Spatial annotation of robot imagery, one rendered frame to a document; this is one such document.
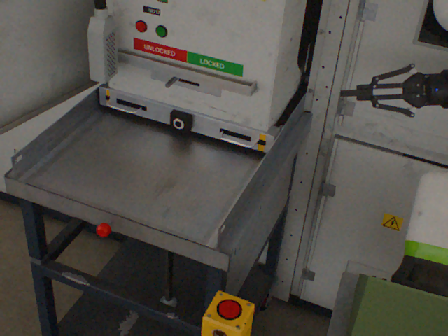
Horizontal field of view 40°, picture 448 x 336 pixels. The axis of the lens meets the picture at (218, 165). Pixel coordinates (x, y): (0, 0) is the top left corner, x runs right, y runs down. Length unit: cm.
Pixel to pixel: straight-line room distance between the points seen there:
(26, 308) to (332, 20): 150
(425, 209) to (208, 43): 69
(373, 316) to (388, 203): 84
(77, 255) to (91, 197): 107
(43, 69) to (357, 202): 105
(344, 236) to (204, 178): 70
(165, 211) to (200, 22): 48
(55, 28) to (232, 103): 56
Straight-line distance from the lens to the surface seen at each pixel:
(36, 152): 166
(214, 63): 162
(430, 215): 128
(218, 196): 154
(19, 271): 257
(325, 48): 182
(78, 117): 179
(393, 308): 119
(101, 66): 166
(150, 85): 174
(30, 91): 186
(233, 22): 156
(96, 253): 260
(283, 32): 154
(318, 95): 189
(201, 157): 167
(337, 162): 196
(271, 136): 165
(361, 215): 206
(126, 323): 212
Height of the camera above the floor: 183
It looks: 37 degrees down
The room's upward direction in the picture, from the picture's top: 5 degrees clockwise
